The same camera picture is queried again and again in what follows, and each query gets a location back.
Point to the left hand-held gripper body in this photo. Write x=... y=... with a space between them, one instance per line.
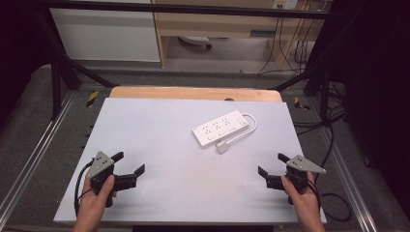
x=100 y=162

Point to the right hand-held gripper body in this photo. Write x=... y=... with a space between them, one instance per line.
x=299 y=166

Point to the person's right hand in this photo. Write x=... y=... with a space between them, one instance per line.
x=301 y=201

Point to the person's left hand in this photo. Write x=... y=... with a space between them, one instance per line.
x=95 y=203

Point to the yellow black tape strip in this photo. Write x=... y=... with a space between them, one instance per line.
x=92 y=98
x=300 y=103

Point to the white plug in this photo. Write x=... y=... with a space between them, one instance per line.
x=222 y=147

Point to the white power strip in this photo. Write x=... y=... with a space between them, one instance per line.
x=219 y=129

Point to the wooden board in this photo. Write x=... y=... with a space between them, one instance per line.
x=193 y=93

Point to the black curtain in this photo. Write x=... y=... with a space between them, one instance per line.
x=377 y=80
x=19 y=48

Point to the white cabinet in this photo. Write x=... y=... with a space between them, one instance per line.
x=103 y=35

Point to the office chair base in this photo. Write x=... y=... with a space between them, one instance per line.
x=193 y=40

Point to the wooden desk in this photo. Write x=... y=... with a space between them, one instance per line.
x=209 y=27

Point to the aluminium rail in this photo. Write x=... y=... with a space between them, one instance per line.
x=35 y=151
x=349 y=180

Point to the black metal frame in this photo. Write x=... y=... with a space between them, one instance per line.
x=56 y=93

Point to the white wall socket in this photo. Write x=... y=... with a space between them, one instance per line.
x=285 y=4

